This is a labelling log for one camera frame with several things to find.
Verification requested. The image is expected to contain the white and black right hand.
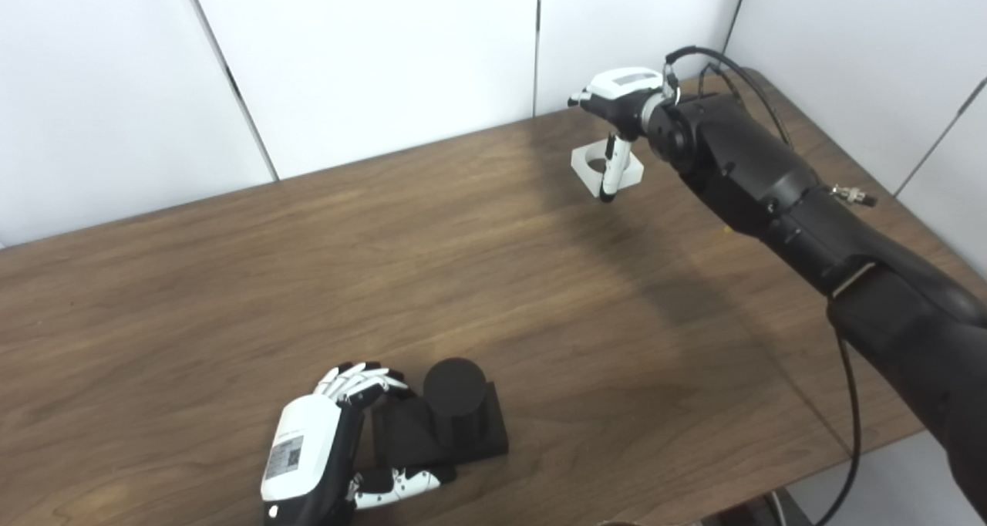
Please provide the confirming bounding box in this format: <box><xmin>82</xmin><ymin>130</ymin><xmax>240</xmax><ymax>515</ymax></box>
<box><xmin>568</xmin><ymin>66</ymin><xmax>672</xmax><ymax>204</ymax></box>

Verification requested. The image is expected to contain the white and black left hand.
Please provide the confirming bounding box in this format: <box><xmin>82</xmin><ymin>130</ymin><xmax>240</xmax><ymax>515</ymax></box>
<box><xmin>261</xmin><ymin>362</ymin><xmax>457</xmax><ymax>526</ymax></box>

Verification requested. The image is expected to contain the white square piece with hole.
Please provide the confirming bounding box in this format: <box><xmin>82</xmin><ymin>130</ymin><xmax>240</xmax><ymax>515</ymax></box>
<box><xmin>571</xmin><ymin>141</ymin><xmax>645</xmax><ymax>200</ymax></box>

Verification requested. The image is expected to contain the black peg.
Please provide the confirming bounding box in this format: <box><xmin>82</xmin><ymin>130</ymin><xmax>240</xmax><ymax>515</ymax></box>
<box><xmin>370</xmin><ymin>357</ymin><xmax>510</xmax><ymax>469</ymax></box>

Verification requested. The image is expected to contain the silver plug on arm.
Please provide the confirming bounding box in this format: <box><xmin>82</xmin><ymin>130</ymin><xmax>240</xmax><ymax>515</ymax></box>
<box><xmin>829</xmin><ymin>185</ymin><xmax>878</xmax><ymax>207</ymax></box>

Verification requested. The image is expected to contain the gray table leg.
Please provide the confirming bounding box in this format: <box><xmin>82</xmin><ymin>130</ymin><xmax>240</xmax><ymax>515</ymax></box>
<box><xmin>760</xmin><ymin>489</ymin><xmax>810</xmax><ymax>526</ymax></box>

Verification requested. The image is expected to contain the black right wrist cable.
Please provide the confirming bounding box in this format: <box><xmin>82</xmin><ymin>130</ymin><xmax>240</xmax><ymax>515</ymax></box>
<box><xmin>663</xmin><ymin>46</ymin><xmax>795</xmax><ymax>149</ymax></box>

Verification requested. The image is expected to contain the black hanging arm cable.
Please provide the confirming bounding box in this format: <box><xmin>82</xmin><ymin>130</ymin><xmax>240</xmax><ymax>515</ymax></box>
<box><xmin>814</xmin><ymin>332</ymin><xmax>863</xmax><ymax>526</ymax></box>

